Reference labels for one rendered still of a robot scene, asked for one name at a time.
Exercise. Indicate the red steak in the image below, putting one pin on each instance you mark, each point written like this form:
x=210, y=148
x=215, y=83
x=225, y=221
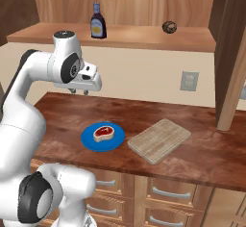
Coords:
x=103, y=133

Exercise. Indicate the wooden wall cabinet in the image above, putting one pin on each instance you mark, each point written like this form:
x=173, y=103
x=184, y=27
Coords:
x=137, y=0

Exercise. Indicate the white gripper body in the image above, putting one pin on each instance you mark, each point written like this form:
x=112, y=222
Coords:
x=80, y=84

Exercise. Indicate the pale wooden cutting board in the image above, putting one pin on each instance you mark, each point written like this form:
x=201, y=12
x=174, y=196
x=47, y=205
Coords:
x=158, y=140

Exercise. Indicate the blue plate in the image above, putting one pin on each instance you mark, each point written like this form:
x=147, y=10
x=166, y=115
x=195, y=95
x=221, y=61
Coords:
x=89, y=139

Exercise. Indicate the wooden base cupboard door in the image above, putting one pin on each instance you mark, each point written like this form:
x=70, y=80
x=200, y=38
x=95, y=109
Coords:
x=224, y=210

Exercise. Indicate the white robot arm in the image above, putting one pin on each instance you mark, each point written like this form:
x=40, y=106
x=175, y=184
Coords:
x=22, y=131

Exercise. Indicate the round brown ball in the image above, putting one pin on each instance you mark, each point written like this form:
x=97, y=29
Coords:
x=169, y=27

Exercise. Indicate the dark condiment bottle yellow label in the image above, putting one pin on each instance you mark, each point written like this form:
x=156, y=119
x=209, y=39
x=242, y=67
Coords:
x=98, y=24

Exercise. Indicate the grey wall outlet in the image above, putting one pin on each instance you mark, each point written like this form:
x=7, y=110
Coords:
x=189, y=81
x=243, y=92

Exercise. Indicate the open wooden cabinet door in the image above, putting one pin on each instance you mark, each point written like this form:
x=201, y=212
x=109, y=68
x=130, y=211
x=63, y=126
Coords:
x=229, y=51
x=16, y=6

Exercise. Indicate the wooden drawer front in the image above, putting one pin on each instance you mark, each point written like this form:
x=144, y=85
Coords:
x=115, y=206
x=173, y=182
x=182, y=216
x=109, y=175

